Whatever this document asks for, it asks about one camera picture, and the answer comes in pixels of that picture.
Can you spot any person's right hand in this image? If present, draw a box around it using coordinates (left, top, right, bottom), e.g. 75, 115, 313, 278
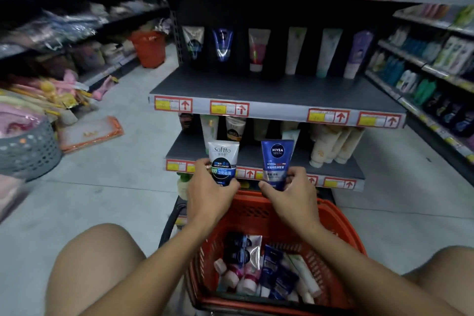
258, 166, 321, 233

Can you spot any pale green bottle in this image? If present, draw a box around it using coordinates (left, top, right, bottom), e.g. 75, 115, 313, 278
177, 174, 192, 200

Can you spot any black basket handle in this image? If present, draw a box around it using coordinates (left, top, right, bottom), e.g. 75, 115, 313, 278
158, 202, 188, 250

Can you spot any person's right leg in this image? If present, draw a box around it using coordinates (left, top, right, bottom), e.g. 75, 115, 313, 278
402, 246, 474, 316

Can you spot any silver and blue sachet pack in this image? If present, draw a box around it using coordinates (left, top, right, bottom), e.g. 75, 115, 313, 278
224, 231, 263, 270

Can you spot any white tube with pink band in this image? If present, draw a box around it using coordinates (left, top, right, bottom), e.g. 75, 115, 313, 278
214, 258, 240, 290
236, 268, 260, 295

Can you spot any blue tube with white cap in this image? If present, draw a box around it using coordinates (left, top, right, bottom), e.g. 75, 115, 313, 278
258, 245, 285, 290

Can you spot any white tube with green print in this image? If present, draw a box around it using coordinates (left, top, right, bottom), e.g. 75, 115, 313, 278
284, 26, 308, 76

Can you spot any cream coloured tube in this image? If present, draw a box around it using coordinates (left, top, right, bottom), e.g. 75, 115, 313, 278
335, 127, 366, 165
309, 125, 338, 169
324, 126, 352, 164

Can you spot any person's left forearm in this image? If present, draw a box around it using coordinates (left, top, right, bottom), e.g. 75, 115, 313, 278
79, 216, 223, 316

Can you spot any red basket with wheels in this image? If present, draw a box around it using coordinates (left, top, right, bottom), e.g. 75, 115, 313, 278
128, 30, 167, 69

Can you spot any person's leg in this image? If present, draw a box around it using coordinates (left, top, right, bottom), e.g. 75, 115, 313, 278
402, 246, 474, 316
44, 223, 190, 316

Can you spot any orange edged clear packet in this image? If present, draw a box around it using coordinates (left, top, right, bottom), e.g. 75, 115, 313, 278
59, 116, 125, 154

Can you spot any person's left hand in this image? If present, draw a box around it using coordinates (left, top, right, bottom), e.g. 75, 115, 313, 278
187, 158, 241, 232

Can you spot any white and black cleanser tube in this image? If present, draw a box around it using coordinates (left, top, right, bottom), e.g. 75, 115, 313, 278
207, 140, 240, 187

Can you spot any shelf rack of packaged goods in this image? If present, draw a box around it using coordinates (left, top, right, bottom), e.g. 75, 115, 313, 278
0, 0, 173, 87

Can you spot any blue face wash tube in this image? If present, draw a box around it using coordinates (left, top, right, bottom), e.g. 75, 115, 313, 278
261, 140, 295, 192

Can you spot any white and green slim tube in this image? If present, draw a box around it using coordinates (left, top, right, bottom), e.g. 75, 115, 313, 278
286, 253, 322, 298

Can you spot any lavender tube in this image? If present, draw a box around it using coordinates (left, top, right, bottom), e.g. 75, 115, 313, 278
343, 30, 375, 79

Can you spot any white tube with dark print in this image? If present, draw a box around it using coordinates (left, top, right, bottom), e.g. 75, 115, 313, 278
182, 26, 205, 61

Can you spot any person's left leg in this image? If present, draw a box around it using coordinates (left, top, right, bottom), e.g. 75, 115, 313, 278
44, 223, 190, 316

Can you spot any beige tube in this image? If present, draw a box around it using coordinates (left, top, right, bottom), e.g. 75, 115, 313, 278
253, 119, 271, 142

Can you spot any red plastic shopping basket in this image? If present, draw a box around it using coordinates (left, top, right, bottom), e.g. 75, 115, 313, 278
184, 190, 368, 316

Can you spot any pile of pink yellow packets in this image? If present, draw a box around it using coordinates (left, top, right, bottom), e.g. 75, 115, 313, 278
0, 69, 98, 122

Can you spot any person's right forearm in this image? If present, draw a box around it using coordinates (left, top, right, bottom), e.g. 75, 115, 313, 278
292, 219, 458, 316

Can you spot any white tube with black band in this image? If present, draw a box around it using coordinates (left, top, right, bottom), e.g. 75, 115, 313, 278
225, 116, 247, 142

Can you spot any shelf rack of bottles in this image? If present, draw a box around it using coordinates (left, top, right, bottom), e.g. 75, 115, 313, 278
364, 3, 474, 165

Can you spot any white tube with teal cap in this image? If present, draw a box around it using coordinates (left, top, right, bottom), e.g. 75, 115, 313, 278
316, 28, 344, 79

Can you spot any dark grey shelf unit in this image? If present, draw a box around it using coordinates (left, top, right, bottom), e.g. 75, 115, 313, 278
106, 0, 474, 201

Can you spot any pink slipper pair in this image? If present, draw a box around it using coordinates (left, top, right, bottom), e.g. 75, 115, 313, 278
92, 75, 120, 101

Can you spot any white and red tube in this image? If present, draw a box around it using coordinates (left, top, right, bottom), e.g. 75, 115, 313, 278
248, 28, 271, 73

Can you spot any white tube with green cap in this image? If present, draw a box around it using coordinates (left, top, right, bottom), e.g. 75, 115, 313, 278
199, 115, 220, 156

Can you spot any grey plastic laundry basket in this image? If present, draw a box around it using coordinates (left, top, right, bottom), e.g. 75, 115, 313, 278
0, 115, 63, 182

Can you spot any yellow and red price label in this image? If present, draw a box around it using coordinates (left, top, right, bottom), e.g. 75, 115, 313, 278
154, 95, 193, 113
210, 100, 250, 117
323, 177, 357, 191
357, 111, 402, 129
165, 159, 196, 174
307, 108, 351, 125

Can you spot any dark blue glossy tube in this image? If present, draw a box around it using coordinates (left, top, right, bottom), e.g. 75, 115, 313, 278
212, 28, 234, 63

